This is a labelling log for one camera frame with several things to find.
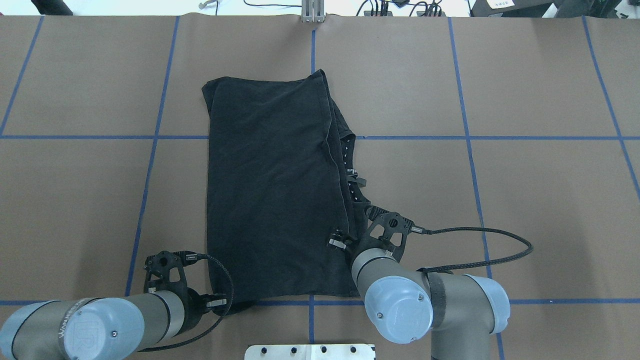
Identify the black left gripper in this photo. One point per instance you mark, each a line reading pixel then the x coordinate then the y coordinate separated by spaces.
pixel 193 300

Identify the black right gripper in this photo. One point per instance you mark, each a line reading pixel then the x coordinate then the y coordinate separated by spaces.
pixel 340 243

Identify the black printed t-shirt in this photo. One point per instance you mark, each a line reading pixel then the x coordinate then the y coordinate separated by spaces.
pixel 280 180

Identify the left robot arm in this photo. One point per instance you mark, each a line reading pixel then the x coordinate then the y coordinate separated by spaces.
pixel 109 328

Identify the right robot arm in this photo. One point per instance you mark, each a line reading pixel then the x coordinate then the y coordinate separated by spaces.
pixel 461 312

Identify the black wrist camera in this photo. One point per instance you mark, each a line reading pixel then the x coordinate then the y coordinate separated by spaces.
pixel 404 227

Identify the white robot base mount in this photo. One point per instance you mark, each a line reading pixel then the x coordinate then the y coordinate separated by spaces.
pixel 336 351

